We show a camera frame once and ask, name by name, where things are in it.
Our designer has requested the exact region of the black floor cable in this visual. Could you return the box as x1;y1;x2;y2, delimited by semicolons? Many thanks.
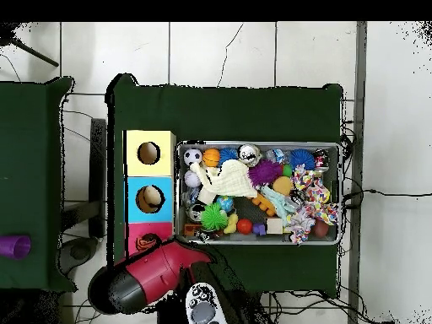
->
343;188;432;203

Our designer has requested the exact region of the black tripod leg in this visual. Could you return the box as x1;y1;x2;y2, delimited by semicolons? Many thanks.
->
0;23;61;68

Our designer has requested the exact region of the purple spiky ball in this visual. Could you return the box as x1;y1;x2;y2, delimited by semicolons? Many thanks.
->
247;159;284;187

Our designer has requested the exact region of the clear mesh bin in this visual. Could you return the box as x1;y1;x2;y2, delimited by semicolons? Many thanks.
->
175;140;342;246

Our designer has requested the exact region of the small soccer ball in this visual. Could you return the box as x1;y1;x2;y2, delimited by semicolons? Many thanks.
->
182;148;203;167

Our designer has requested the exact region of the blue spiky ball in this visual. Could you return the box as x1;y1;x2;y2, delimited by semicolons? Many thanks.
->
289;148;316;171

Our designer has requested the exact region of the small orange basketball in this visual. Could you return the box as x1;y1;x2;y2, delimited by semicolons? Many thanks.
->
202;147;222;169

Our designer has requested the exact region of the cream knitted cloth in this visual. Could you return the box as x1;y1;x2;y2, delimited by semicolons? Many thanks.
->
190;159;260;207

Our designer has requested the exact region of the green fuzzy toy with eyes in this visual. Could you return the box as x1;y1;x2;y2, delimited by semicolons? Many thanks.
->
199;202;230;234

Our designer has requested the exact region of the colourful patterned cloth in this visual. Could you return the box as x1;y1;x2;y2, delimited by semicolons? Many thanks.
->
283;167;341;245

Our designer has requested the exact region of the small red ball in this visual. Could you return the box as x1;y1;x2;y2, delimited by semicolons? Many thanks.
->
235;219;254;236

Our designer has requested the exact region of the wooden box with three holes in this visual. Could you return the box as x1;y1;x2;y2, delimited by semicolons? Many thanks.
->
123;129;178;261

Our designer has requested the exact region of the plain wooden cube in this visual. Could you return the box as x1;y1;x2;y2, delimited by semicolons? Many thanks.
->
266;217;284;236

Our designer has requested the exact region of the purple plastic cup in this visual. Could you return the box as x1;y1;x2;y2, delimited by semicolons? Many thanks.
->
0;235;33;261

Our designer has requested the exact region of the green cloth side table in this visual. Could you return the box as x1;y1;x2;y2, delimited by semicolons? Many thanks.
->
0;73;77;294

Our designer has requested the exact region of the orange foam ball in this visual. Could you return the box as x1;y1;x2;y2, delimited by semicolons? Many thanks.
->
272;175;294;197

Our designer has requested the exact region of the orange striped tiger toy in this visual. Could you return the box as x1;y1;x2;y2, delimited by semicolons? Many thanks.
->
137;232;162;252

